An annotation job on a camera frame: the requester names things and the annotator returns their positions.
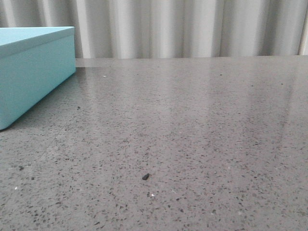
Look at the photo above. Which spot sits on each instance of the light blue storage box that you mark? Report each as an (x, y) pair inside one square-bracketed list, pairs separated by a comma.
[(33, 62)]

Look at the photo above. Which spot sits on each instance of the small black debris piece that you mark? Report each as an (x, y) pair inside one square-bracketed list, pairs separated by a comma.
[(146, 176)]

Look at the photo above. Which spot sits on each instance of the white pleated curtain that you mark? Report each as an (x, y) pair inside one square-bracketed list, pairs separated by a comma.
[(170, 28)]

